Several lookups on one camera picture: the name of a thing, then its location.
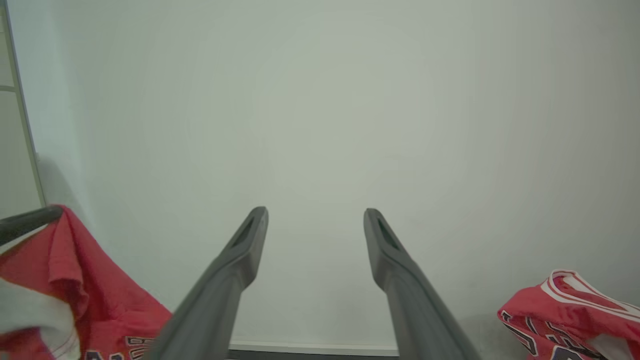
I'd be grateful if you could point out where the red garment with white stripe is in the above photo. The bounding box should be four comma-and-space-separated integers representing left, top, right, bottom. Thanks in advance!
0, 204, 173, 360

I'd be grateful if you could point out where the red jersey with white trim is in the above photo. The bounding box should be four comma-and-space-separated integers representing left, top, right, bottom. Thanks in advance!
497, 269, 640, 360

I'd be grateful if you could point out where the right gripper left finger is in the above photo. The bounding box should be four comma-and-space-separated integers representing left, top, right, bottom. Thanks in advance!
145, 206, 270, 360

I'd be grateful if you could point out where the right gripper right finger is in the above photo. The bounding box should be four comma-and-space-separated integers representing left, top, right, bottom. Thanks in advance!
363, 207, 482, 360

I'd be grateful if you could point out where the white and black baseboard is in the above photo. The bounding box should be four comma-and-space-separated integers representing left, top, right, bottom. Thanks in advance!
229, 341, 400, 360

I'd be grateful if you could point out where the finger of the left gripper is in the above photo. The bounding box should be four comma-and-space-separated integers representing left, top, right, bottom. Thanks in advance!
0, 205, 64, 246

